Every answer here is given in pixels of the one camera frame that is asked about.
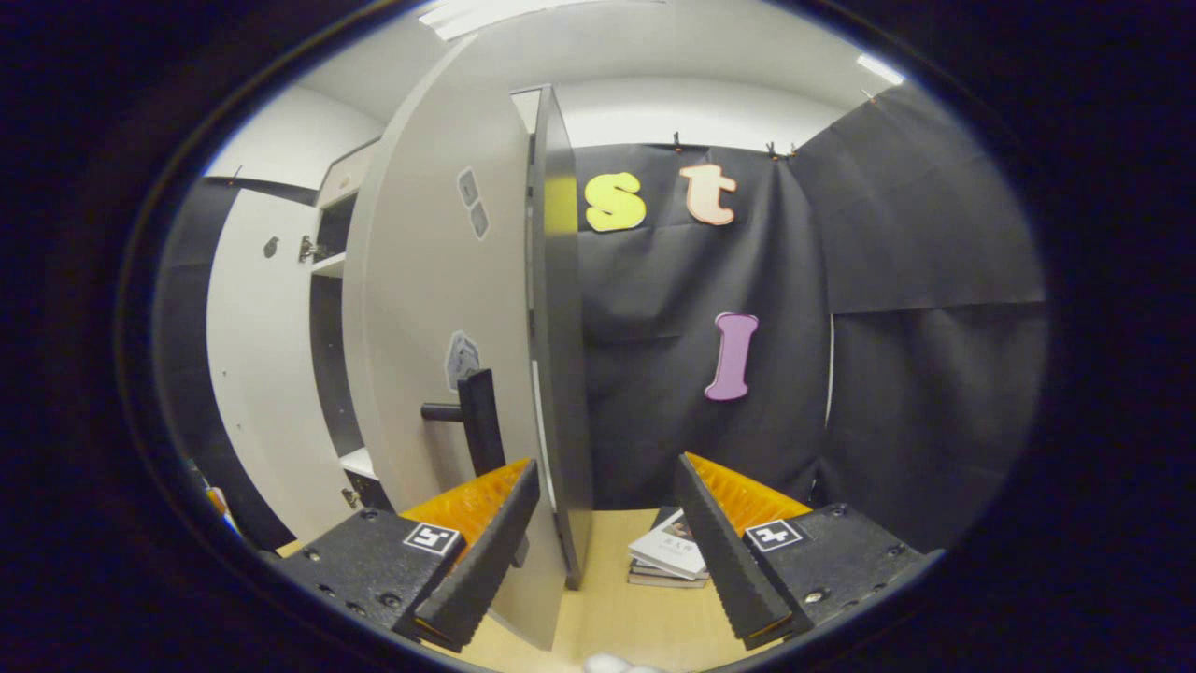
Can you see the black backdrop cloth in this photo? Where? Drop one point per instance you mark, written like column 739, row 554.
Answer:
column 888, row 421

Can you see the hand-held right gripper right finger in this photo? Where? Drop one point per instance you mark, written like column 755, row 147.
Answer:
column 724, row 551

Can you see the metal door hinge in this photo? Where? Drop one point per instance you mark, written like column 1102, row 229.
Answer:
column 308, row 249
column 352, row 496

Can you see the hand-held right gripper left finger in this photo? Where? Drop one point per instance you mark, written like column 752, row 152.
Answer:
column 491, row 556

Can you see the white shoe cabinet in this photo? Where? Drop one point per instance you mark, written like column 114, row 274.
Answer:
column 561, row 374

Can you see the white cabinet door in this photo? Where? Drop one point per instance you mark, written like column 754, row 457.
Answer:
column 262, row 374
column 411, row 280

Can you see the white cabinet drawer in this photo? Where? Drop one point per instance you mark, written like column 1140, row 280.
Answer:
column 346, row 178

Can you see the rectangular ceiling light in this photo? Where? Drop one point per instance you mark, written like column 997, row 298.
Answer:
column 467, row 19
column 880, row 69

